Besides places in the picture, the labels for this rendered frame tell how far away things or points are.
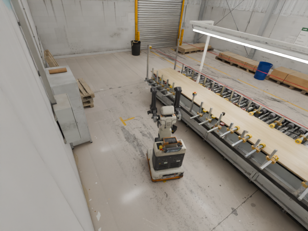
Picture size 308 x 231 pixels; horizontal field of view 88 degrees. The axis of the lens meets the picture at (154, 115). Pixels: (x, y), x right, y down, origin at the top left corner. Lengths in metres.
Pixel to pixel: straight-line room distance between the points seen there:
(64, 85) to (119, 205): 2.25
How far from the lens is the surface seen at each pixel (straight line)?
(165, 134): 3.00
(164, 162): 2.96
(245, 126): 3.65
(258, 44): 3.10
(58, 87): 3.19
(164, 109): 2.67
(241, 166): 3.87
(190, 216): 3.18
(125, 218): 3.07
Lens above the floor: 2.89
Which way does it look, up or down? 38 degrees down
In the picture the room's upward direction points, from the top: 4 degrees clockwise
